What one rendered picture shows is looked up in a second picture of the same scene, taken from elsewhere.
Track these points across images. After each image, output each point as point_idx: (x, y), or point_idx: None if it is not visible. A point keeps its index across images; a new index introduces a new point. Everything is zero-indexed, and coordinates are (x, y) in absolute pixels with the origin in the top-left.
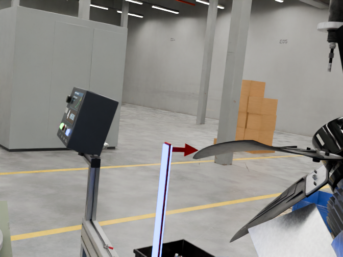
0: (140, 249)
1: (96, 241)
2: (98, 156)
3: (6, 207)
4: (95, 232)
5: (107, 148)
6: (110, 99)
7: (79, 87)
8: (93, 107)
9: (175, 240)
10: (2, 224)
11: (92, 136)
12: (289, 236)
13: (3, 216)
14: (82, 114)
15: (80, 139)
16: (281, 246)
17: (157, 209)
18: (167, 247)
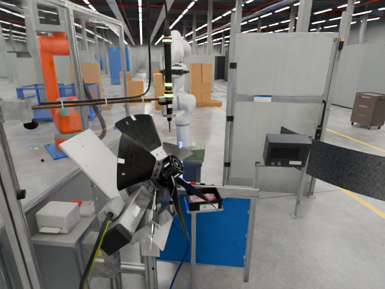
0: (215, 188)
1: (230, 185)
2: (258, 163)
3: (200, 149)
4: (239, 186)
5: (271, 164)
6: (268, 140)
7: (291, 134)
8: (266, 141)
9: (221, 197)
10: (191, 149)
11: (264, 154)
12: None
13: (195, 149)
14: (264, 143)
15: (263, 154)
16: None
17: None
18: (219, 196)
